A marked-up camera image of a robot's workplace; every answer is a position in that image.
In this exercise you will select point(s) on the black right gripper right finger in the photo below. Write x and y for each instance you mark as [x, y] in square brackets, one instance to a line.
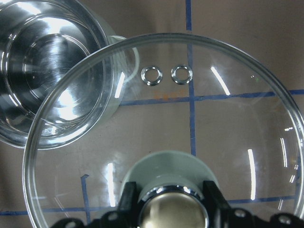
[222, 215]

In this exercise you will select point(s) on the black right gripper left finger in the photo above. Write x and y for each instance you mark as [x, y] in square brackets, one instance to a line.
[122, 217]

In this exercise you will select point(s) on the glass pot lid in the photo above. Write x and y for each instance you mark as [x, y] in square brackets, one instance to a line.
[196, 110]

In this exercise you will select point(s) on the pale green cooking pot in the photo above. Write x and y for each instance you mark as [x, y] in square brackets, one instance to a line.
[40, 41]

